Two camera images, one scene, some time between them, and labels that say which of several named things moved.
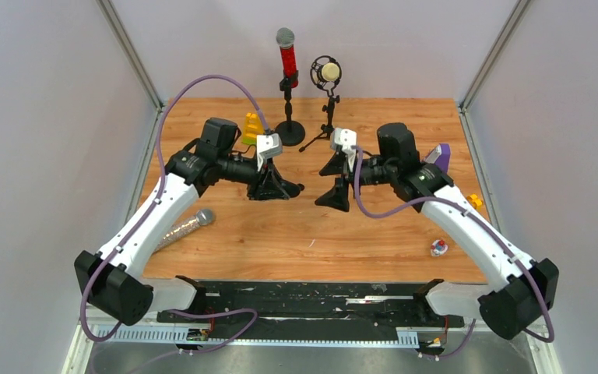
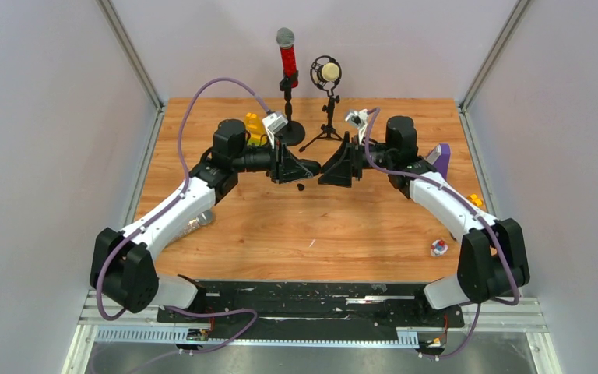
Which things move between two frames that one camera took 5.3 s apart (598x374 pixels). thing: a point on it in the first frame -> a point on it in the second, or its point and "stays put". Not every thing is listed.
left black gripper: x=269 y=185 -> x=285 y=167
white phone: x=432 y=157 stays put
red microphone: x=285 y=37 stays put
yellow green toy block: x=251 y=128 stays put
